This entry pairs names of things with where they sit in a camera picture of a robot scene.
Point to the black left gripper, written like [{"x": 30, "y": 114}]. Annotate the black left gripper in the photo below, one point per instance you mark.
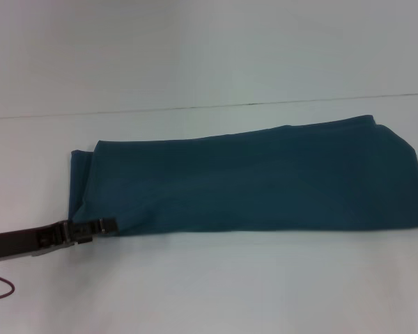
[{"x": 28, "y": 240}]

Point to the teal FREE print t-shirt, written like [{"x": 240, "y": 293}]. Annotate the teal FREE print t-shirt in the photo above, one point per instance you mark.
[{"x": 247, "y": 181}]

